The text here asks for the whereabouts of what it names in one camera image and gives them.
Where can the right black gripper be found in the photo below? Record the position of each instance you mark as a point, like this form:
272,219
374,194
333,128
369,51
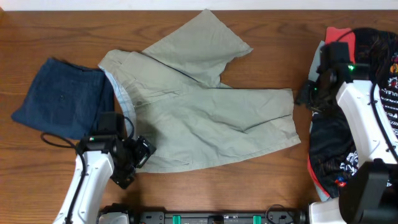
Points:
303,96

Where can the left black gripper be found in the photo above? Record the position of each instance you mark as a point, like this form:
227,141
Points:
143,152

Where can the khaki cargo shorts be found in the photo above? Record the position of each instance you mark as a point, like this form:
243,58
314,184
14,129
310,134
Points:
172,92

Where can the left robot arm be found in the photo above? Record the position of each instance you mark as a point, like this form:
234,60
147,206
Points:
99,159

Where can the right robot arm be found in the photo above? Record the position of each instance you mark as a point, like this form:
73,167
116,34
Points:
371,195

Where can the light blue garment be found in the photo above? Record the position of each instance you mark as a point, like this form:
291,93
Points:
313,75

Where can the black printed shirt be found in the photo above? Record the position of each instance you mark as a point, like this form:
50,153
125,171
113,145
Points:
332,152

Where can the red garment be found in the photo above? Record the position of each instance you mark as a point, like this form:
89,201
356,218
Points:
332,34

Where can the folded navy blue shorts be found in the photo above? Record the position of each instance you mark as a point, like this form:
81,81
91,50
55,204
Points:
66,100

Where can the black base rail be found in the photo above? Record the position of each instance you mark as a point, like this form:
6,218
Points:
276,214

